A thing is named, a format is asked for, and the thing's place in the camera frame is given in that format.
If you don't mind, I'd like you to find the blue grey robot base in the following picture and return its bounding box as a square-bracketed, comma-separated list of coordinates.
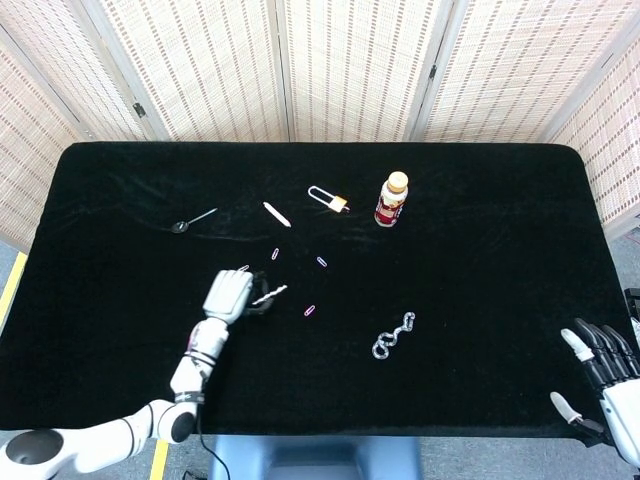
[206, 433, 424, 480]

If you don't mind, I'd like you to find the black velvet table cloth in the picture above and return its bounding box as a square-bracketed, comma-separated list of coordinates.
[0, 141, 633, 440]

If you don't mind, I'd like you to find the brass padlock with long shackle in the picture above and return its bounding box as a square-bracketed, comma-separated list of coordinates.
[306, 184, 352, 216]

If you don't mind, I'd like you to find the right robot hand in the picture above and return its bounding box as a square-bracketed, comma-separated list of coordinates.
[549, 317, 640, 469]

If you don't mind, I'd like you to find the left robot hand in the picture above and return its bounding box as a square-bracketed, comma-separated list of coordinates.
[201, 268, 277, 327]

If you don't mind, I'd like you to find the metal spoon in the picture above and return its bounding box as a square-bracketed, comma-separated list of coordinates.
[169, 207, 220, 235]

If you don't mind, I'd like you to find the clear twisted plastic chain toy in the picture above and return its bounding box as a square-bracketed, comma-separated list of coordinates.
[370, 310, 417, 361]

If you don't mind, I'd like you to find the yellow floor tape strip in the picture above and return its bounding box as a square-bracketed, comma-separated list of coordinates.
[0, 251, 29, 334]
[149, 438, 171, 480]

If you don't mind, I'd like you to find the silver screw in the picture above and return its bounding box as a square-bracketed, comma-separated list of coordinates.
[251, 283, 290, 307]

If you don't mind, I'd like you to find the black cable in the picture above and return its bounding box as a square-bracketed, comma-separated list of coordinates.
[181, 367, 227, 480]

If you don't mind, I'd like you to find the red labelled drink bottle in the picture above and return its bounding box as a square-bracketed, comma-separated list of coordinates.
[373, 170, 412, 228]

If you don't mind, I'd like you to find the woven folding screen panel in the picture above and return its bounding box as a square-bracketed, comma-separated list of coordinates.
[74, 0, 290, 143]
[412, 0, 640, 145]
[0, 0, 169, 143]
[543, 39, 640, 242]
[0, 24, 90, 253]
[276, 0, 455, 143]

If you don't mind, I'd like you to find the white pen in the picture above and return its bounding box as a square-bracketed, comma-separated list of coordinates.
[261, 200, 293, 229]

